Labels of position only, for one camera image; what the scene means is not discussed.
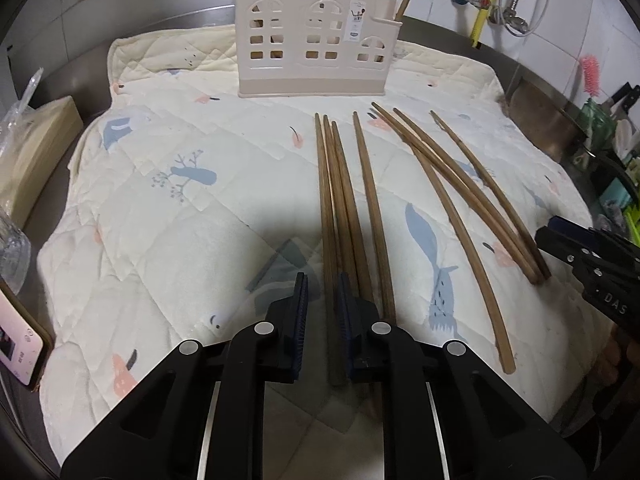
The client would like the beige stack in plastic bag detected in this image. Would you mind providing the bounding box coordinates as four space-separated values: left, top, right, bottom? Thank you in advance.
0 67 85 228

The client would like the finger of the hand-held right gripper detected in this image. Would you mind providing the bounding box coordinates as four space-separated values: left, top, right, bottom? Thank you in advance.
549 216 596 243
535 227 590 266

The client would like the green glass bottle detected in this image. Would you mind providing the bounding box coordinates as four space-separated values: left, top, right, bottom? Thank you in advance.
576 99 617 156

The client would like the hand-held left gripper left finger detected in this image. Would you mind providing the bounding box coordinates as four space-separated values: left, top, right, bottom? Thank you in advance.
60 272 308 480

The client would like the beige plastic chopstick holder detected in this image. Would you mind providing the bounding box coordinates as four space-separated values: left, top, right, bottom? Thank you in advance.
235 0 408 98

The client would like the printed quilted mat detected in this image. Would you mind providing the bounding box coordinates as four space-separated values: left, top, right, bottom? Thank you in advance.
37 25 608 441

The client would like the stainless steel pot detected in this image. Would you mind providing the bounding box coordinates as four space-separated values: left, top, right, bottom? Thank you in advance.
506 76 590 162

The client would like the black handled knife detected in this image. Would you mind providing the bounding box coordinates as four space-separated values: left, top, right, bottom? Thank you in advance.
604 82 635 127

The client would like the person's right hand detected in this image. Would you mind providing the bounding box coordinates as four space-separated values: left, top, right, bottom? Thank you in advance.
597 332 626 391

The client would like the clear glass cup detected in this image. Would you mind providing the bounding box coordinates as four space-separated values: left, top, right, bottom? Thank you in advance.
0 207 32 296

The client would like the pink bottle brush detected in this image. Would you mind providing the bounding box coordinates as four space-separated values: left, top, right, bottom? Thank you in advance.
579 55 602 100

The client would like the smartphone with lit screen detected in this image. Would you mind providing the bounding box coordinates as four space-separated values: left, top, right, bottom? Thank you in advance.
0 280 55 392

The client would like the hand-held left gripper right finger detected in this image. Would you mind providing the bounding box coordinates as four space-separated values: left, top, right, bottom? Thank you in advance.
336 272 588 480

